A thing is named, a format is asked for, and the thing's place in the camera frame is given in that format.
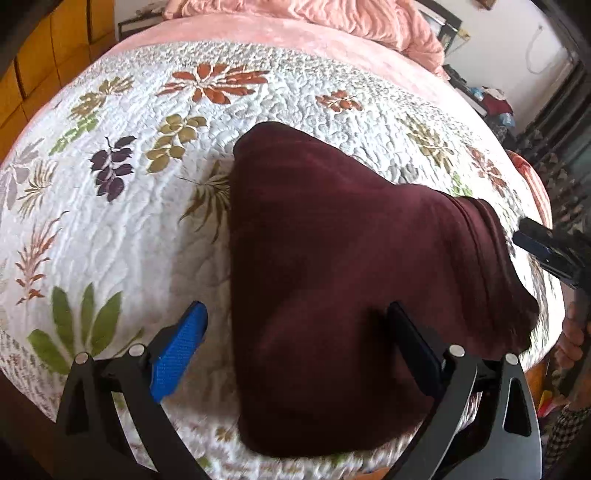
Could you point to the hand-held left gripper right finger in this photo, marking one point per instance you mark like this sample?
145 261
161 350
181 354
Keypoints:
418 346

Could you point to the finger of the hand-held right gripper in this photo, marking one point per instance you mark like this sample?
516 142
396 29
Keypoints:
538 251
535 226

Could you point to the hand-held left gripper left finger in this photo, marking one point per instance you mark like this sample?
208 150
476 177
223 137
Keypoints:
178 355

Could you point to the maroon pants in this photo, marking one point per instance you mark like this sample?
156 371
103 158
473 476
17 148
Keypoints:
346 254

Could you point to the person's right forearm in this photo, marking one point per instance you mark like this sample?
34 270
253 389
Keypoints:
570 438

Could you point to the person's right hand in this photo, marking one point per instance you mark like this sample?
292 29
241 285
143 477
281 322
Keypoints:
570 337

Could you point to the orange striped pillow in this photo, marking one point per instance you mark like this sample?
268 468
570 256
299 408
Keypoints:
538 189

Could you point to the dark patterned curtain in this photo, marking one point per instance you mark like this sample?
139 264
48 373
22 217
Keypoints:
565 129

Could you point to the blue plastic bag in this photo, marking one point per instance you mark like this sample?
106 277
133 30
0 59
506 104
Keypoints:
508 121

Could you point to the red cloth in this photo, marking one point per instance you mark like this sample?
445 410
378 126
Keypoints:
499 104

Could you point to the floral quilted bedspread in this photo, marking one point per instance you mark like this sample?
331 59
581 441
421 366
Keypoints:
115 207

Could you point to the dark wooden headboard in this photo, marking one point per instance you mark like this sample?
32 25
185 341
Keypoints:
450 27

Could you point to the pink fleece blanket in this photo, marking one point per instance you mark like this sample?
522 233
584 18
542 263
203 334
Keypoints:
406 32

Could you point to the pink bed sheet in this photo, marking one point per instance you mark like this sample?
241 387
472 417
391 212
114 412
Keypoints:
323 41

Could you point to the wooden wardrobe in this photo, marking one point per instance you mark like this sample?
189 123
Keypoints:
41 60

